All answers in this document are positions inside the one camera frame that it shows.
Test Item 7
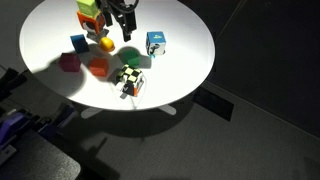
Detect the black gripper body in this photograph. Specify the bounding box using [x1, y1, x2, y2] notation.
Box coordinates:
[98, 0, 139, 34]

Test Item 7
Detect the dark green block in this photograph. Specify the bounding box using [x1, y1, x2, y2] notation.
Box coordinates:
[120, 47, 143, 68]

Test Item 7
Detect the lime green block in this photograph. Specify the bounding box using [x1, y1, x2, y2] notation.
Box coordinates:
[76, 0, 101, 18]

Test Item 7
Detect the blue block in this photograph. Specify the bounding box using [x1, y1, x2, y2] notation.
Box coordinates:
[70, 34, 90, 54]

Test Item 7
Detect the orange block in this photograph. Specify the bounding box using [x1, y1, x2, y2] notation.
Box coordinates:
[88, 57, 110, 78]

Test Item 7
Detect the magenta block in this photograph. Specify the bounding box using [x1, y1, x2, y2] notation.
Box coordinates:
[58, 52, 82, 73]

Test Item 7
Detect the orange cube with holes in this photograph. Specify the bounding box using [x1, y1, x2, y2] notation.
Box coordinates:
[76, 10, 107, 36]

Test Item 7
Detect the yellow ball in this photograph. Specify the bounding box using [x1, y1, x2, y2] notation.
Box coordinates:
[99, 36, 116, 53]

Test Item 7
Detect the blue white number cube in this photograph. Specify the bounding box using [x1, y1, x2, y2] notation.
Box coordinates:
[145, 31, 167, 56]

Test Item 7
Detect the black white checkered cube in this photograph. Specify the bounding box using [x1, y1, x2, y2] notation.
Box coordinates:
[115, 64, 145, 98]

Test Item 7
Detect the purple black spring clamp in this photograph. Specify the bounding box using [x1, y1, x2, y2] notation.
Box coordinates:
[36, 103, 78, 134]
[0, 111, 32, 145]

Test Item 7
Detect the grey speckled mounting plate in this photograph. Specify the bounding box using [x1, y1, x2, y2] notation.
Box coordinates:
[0, 129, 82, 180]

